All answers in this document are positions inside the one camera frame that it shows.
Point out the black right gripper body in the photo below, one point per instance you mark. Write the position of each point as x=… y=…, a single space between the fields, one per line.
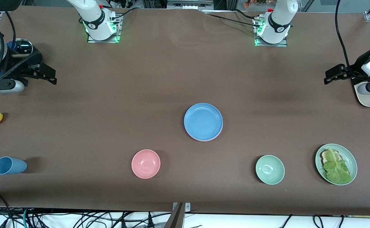
x=13 y=67

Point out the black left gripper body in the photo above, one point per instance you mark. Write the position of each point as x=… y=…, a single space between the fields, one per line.
x=355 y=68

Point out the blue plate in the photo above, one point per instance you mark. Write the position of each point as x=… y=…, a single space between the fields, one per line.
x=203 y=121

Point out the pink plate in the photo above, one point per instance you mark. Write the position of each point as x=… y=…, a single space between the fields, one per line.
x=204 y=140

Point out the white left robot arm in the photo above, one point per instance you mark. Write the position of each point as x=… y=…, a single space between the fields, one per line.
x=278 y=22

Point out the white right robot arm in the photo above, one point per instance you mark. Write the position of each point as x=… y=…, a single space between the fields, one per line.
x=97 y=19

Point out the glass lid with blue knob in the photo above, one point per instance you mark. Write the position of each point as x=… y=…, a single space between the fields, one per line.
x=24 y=47

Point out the toast slice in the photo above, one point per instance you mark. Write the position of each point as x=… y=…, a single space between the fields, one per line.
x=323 y=155

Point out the green plate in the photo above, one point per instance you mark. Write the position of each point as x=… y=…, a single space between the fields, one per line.
x=351 y=158

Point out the green lettuce leaf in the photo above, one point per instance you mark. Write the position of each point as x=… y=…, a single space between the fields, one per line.
x=337 y=167

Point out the blue cup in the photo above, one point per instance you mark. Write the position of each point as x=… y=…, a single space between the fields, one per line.
x=10 y=165

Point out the small green bowl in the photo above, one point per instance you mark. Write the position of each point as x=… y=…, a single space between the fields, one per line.
x=270 y=169

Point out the small pink bowl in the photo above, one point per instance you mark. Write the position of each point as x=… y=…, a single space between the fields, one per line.
x=146 y=164

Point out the grey metal box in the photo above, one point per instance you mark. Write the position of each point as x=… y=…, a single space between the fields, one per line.
x=189 y=4

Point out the brown angled beam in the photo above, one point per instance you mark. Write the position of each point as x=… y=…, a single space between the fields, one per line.
x=175 y=218

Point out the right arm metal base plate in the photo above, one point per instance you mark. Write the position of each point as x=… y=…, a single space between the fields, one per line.
x=104 y=40

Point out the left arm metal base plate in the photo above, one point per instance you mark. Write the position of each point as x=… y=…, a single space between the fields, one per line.
x=270 y=45

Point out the metal table bracket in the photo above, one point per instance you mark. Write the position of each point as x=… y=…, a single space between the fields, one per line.
x=188 y=207

